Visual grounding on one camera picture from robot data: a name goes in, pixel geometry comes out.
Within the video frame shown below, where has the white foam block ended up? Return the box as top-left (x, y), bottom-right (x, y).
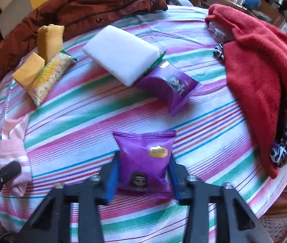
top-left (82, 25), bottom-right (161, 87)

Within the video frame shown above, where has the clear plastic clip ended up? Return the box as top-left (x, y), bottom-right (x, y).
top-left (208, 21), bottom-right (229, 43)

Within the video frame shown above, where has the brown padded jacket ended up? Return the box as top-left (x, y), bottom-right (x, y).
top-left (0, 0), bottom-right (168, 82)

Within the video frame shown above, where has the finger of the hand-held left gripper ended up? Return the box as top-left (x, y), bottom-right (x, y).
top-left (0, 160), bottom-right (23, 184)

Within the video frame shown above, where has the red fleece towel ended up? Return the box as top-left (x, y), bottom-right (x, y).
top-left (205, 3), bottom-right (287, 179)

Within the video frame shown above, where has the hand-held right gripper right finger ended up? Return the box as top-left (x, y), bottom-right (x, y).
top-left (167, 154), bottom-right (273, 243)

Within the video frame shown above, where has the flat green packet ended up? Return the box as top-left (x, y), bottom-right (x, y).
top-left (146, 51), bottom-right (167, 74)

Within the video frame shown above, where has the yellow sponge block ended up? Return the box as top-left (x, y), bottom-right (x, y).
top-left (12, 52), bottom-right (46, 87)
top-left (37, 24), bottom-right (65, 63)

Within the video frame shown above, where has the clear rice snack packet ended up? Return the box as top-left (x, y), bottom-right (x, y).
top-left (27, 51), bottom-right (77, 107)

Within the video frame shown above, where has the wicker chair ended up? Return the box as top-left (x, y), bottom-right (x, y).
top-left (259, 199), bottom-right (287, 243)

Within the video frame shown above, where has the pink striped sock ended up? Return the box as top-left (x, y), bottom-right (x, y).
top-left (0, 113), bottom-right (33, 197)

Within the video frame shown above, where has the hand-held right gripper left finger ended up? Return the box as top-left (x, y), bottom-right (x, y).
top-left (14, 151), bottom-right (122, 243)

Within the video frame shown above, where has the purple snack packet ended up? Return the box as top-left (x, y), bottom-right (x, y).
top-left (133, 60), bottom-right (201, 116)
top-left (113, 130), bottom-right (177, 199)

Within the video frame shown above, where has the striped tablecloth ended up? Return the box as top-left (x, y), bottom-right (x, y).
top-left (0, 5), bottom-right (287, 243)

